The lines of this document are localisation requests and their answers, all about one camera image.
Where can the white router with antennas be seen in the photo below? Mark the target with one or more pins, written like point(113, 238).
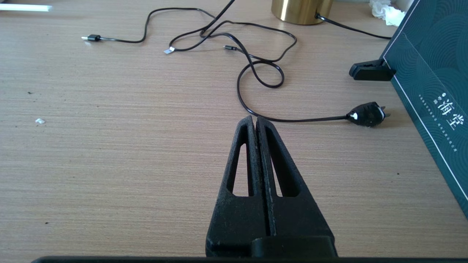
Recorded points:
point(22, 7)

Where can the black clip stand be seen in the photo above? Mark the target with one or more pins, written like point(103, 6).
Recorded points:
point(371, 71)

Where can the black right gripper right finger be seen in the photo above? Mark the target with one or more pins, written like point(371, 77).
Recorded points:
point(292, 215)

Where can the brass desk lamp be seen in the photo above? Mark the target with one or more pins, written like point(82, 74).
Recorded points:
point(301, 11)

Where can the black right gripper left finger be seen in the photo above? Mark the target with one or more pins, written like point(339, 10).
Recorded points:
point(234, 219)

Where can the crumpled white tissue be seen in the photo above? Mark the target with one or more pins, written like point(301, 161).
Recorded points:
point(385, 12)

